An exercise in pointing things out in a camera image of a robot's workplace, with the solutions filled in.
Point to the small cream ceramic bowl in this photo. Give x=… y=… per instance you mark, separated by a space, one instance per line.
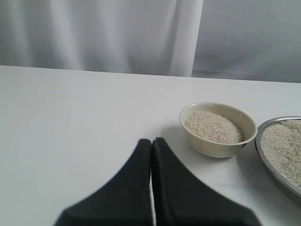
x=217 y=130

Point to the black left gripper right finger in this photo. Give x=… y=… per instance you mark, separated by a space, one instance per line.
x=180 y=199

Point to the large steel rice plate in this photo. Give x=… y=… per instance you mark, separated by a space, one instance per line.
x=278 y=144

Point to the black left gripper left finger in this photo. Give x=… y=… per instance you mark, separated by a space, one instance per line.
x=125 y=200

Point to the white curtain backdrop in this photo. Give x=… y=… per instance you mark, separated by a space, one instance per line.
x=232 y=39

